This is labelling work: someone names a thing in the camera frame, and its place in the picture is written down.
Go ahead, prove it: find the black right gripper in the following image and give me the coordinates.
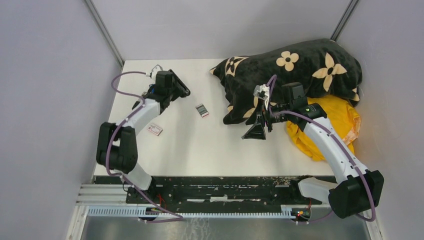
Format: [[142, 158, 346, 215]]
[[243, 96, 293, 140]]

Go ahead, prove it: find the beige stapler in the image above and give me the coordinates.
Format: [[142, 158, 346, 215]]
[[131, 99, 141, 111]]

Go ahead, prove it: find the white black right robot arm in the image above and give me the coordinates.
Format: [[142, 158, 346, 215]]
[[242, 82, 384, 222]]

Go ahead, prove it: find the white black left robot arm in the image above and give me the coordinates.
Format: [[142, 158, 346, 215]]
[[96, 69, 191, 204]]

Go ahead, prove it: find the open staple box with staples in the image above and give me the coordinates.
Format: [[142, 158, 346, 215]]
[[195, 104, 210, 118]]

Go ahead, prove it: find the closed red white staple box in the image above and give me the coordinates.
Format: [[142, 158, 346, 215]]
[[147, 123, 163, 136]]

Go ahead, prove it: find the yellow crumpled cloth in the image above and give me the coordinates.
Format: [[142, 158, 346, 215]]
[[286, 95, 361, 163]]

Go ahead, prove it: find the black floral plush pillow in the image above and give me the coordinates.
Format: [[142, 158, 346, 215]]
[[210, 38, 363, 125]]

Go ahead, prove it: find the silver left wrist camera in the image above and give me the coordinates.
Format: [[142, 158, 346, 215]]
[[146, 64, 164, 80]]

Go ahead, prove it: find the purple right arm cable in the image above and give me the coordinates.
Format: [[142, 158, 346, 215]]
[[264, 74, 377, 223]]

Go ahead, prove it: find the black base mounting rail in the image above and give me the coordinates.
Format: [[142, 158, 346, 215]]
[[94, 176, 332, 218]]

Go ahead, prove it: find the white slotted cable duct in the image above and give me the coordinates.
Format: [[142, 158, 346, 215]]
[[86, 204, 312, 220]]

